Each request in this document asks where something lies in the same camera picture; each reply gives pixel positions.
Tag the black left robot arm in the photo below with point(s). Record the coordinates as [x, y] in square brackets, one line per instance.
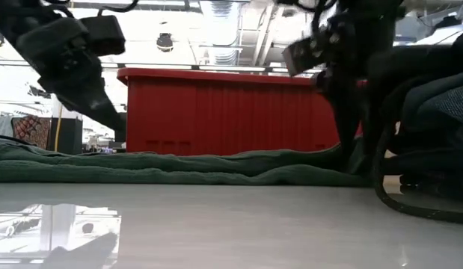
[10, 15]

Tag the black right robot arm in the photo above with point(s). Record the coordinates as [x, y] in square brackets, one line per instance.
[365, 5]

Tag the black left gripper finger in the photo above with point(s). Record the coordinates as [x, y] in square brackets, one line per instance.
[109, 119]

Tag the red patterned cloth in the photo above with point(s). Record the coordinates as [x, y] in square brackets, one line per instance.
[31, 130]

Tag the black cabinet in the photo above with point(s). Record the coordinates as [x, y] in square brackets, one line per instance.
[68, 136]

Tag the black ceiling lamp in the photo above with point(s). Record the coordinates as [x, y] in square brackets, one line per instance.
[165, 42]

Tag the red plastic bin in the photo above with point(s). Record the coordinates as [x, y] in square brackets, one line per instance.
[216, 112]

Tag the grey fabric panel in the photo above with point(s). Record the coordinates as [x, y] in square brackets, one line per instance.
[1, 126]

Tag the dark green garment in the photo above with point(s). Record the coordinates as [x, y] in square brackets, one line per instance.
[141, 168]

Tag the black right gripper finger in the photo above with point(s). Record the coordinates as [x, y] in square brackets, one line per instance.
[375, 112]
[345, 119]

